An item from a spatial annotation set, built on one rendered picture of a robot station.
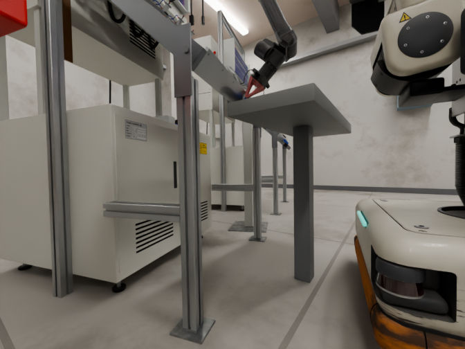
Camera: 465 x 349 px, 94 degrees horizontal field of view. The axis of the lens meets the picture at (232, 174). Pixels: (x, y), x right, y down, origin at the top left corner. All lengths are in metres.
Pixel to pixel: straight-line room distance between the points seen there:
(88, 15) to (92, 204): 0.84
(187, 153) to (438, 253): 0.53
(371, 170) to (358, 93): 1.28
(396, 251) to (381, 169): 3.64
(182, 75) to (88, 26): 0.77
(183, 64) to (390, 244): 0.59
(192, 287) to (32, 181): 0.73
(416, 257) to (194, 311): 0.49
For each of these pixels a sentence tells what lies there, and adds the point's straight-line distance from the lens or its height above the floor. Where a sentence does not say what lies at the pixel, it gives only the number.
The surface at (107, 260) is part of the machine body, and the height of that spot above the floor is 0.13.
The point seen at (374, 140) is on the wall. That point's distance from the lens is 4.17.
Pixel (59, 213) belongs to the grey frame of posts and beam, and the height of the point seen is 0.28.
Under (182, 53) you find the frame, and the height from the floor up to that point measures 0.69.
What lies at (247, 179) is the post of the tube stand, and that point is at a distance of 1.49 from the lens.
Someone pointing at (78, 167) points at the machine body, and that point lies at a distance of 0.88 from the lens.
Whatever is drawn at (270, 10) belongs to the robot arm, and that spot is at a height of 1.05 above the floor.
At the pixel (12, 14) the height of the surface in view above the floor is 0.63.
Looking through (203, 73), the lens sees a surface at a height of 0.69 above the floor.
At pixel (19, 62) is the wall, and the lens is 4.05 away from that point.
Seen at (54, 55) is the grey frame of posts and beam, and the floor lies 0.78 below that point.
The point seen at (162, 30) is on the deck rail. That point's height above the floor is 0.79.
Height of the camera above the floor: 0.41
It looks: 2 degrees down
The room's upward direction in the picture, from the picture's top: 1 degrees counter-clockwise
